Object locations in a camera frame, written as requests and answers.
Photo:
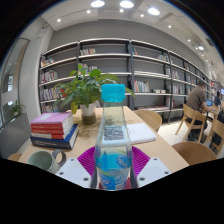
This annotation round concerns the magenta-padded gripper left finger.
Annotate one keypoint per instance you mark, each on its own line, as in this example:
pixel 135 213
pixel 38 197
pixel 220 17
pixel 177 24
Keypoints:
pixel 71 171

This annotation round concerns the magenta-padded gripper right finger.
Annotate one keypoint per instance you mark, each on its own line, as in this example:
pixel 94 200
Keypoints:
pixel 153 170

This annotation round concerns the clear bottle with blue cap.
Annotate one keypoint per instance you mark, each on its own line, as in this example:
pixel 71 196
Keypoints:
pixel 113 160

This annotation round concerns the green patterned ceramic mug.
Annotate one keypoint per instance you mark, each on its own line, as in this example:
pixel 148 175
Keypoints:
pixel 41 160

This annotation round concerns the dark blue book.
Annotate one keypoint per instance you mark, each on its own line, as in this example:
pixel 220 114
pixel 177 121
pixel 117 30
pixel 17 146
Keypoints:
pixel 53 142

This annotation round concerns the white paperback book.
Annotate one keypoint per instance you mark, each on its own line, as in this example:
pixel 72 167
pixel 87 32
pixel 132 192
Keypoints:
pixel 141 132

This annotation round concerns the red book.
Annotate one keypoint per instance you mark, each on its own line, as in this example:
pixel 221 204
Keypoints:
pixel 48 128
pixel 48 135

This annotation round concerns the pink book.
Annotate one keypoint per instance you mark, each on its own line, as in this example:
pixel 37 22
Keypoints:
pixel 50 117

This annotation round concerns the slatted wooden chair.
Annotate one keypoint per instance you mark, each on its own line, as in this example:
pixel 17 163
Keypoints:
pixel 217 131
pixel 191 118

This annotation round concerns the person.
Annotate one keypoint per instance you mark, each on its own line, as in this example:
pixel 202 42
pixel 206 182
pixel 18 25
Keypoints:
pixel 196 98

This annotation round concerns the small background plant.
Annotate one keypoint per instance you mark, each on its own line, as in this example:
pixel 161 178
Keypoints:
pixel 16 108

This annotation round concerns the green potted plant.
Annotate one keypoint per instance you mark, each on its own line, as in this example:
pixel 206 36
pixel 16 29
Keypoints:
pixel 85 88

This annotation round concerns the grey shelf unit with books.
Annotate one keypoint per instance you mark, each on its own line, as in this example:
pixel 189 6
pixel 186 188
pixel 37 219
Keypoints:
pixel 110 53

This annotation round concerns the round ceiling lights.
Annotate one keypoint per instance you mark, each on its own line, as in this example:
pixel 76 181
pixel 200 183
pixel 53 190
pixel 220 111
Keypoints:
pixel 126 4

